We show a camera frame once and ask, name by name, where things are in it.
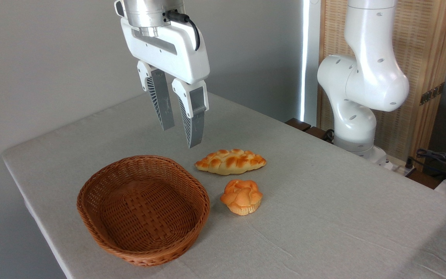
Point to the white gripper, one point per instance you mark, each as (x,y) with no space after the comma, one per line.
(176,54)

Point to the round flower-shaped bread bun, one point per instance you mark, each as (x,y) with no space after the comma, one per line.
(242,197)

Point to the long braided bread loaf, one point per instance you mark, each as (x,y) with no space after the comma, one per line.
(230,162)

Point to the brown woven wicker basket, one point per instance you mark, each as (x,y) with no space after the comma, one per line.
(141,205)

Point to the dark brown wooden block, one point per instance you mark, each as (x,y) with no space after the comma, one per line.
(316,133)
(297,124)

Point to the grey tablecloth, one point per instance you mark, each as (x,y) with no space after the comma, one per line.
(323,217)

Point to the wooden bamboo folding screen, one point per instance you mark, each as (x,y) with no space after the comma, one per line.
(424,46)

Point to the dark metal screen hinge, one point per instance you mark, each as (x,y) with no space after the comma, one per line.
(432,93)

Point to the white vertical window frame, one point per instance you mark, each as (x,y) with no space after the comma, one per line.
(310,58)

